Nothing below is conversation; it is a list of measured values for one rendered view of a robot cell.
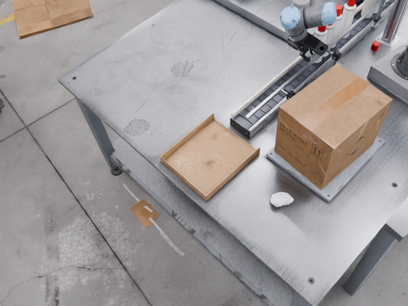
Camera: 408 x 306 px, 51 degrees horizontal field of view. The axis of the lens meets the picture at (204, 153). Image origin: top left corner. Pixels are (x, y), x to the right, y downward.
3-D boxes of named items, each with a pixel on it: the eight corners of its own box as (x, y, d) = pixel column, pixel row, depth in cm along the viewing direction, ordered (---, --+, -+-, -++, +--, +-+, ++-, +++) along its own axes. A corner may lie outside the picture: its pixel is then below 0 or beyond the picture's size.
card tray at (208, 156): (214, 118, 181) (213, 112, 178) (260, 152, 170) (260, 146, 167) (161, 161, 171) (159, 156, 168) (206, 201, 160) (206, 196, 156)
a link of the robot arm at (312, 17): (334, -10, 153) (303, -3, 158) (334, 9, 147) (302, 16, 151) (337, 8, 159) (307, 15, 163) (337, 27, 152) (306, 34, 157)
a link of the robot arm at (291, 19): (302, 21, 150) (278, 27, 154) (308, 34, 160) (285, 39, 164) (300, 1, 152) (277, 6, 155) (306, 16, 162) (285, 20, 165)
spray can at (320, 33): (314, 53, 191) (322, 16, 175) (324, 59, 189) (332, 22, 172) (307, 59, 190) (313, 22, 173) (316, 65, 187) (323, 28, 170)
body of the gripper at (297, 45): (300, 32, 179) (293, 19, 168) (317, 41, 175) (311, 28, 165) (289, 47, 180) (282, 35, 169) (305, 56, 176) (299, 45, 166)
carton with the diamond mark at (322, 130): (325, 110, 177) (337, 62, 155) (373, 144, 166) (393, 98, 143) (273, 151, 167) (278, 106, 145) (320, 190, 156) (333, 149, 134)
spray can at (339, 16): (328, 39, 196) (336, 1, 179) (337, 44, 194) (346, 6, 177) (321, 45, 194) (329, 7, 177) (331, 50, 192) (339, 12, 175)
